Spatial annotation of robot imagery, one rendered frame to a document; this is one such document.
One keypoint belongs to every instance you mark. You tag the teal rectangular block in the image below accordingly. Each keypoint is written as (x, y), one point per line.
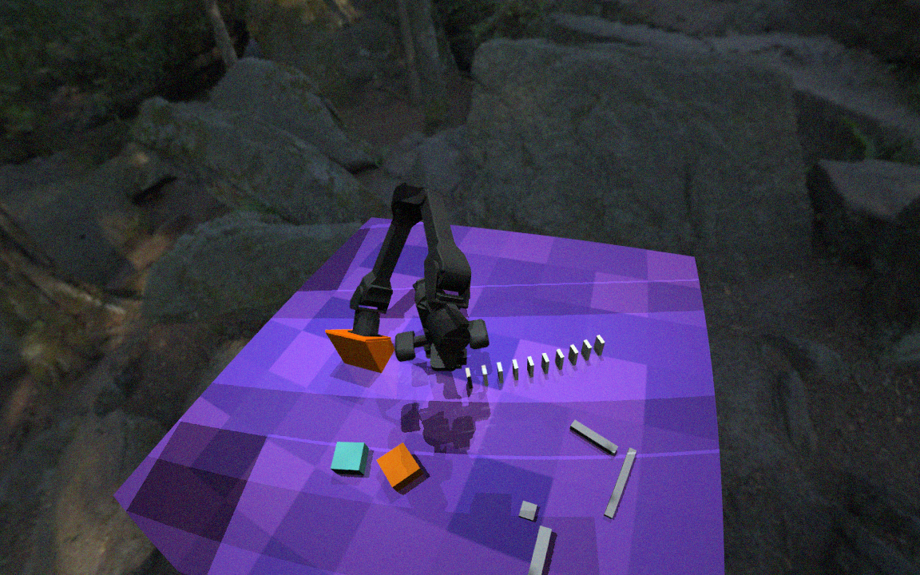
(350, 458)

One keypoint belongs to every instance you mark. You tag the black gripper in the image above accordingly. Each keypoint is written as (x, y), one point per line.
(406, 342)

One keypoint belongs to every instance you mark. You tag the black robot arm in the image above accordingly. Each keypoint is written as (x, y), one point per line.
(445, 268)

